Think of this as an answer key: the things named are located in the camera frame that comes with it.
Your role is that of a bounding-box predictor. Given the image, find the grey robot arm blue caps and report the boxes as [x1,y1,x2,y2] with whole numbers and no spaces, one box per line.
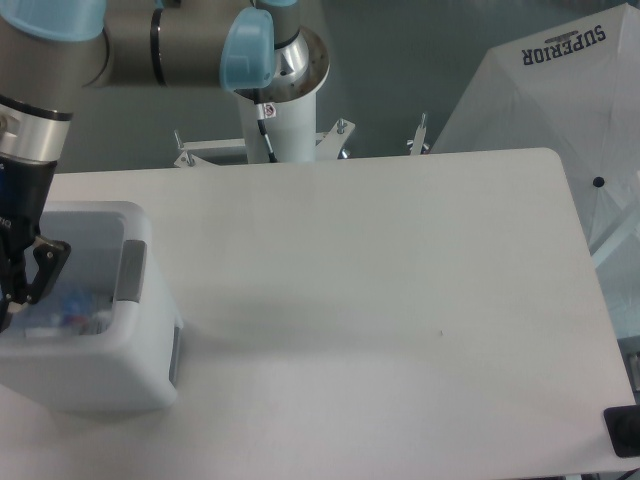
[1,1,300,327]

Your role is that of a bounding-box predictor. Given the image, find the white plastic trash can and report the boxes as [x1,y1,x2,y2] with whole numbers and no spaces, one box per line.
[1,201,183,412]

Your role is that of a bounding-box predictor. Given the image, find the clear plastic water bottle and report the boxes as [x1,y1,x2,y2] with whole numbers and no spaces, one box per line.
[4,284,113,338]

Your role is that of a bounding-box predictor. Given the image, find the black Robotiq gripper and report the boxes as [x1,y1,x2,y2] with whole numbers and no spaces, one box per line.
[1,155,71,332]

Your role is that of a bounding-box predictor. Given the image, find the black device at table corner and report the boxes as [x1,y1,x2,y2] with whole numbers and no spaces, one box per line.
[603,405,639,458]

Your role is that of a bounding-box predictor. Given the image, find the white Superior umbrella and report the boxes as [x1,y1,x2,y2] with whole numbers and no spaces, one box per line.
[434,4,639,338]

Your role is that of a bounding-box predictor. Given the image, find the white pedestal base frame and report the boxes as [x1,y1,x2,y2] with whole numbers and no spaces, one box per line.
[174,112,431,168]

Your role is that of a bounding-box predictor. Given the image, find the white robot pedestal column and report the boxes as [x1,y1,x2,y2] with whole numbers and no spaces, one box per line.
[234,26,330,164]

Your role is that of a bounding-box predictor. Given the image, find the black cable on pedestal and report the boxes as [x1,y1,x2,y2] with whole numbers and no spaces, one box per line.
[252,87,279,164]

